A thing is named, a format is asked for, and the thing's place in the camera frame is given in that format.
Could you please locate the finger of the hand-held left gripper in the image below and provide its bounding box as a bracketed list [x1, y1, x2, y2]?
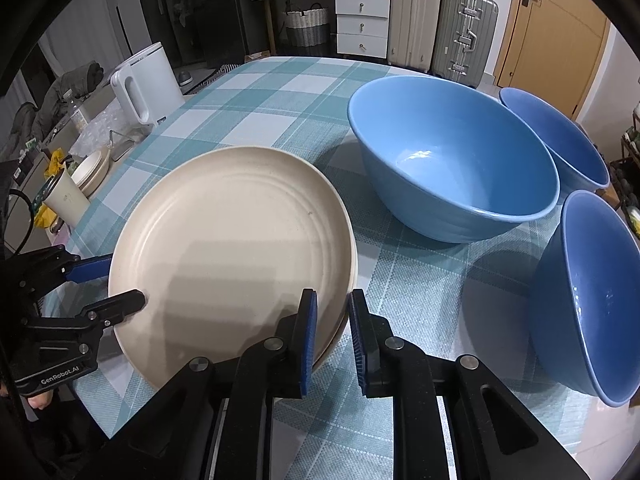
[74, 288, 147, 334]
[14, 244, 113, 297]

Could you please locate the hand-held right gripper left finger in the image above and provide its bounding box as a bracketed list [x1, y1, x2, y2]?
[107, 287, 319, 480]

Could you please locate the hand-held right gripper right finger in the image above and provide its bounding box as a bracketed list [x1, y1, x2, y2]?
[347, 287, 591, 480]

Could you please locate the cream round plate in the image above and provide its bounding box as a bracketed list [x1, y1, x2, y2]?
[107, 146, 358, 392]
[310, 255, 360, 368]

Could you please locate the large light blue bowl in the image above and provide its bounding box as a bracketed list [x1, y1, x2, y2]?
[347, 76, 561, 245]

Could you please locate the cream cup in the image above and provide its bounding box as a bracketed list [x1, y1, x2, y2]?
[42, 170, 92, 229]

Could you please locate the stack of cream dishes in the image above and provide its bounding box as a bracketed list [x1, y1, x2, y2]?
[70, 149, 111, 199]

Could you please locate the yellow packet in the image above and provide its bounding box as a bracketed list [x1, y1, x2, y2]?
[44, 147, 68, 178]

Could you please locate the metal phone stand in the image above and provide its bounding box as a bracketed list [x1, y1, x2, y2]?
[107, 130, 135, 161]

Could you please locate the bubble wrap sheet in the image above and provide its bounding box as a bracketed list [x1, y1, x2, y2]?
[75, 102, 151, 158]

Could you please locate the clear plastic bottle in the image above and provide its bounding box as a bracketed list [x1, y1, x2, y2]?
[62, 89, 91, 133]

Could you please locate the dark jacket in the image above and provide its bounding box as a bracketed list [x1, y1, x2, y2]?
[10, 60, 108, 146]

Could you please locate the white electric kettle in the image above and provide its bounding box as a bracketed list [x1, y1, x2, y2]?
[110, 42, 186, 131]

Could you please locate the patterned floor rug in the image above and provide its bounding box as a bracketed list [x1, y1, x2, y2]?
[192, 62, 246, 91]

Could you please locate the dark grey fridge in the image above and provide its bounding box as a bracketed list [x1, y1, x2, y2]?
[170, 0, 273, 68]

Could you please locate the woven laundry basket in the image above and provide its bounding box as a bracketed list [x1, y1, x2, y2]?
[285, 4, 331, 59]

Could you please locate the wooden shoe rack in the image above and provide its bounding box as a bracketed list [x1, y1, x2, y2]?
[617, 105, 640, 241]

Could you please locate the beige suitcase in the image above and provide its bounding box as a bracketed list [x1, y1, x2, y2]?
[387, 0, 444, 74]

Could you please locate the silver suitcase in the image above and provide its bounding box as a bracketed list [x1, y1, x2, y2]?
[431, 0, 500, 89]

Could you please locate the white dressing desk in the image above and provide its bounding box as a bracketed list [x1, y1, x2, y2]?
[249, 0, 392, 59]

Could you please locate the wooden door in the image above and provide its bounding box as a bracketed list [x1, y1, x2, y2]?
[492, 0, 613, 121]

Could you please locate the black cable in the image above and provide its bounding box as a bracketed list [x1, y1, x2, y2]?
[5, 187, 38, 256]

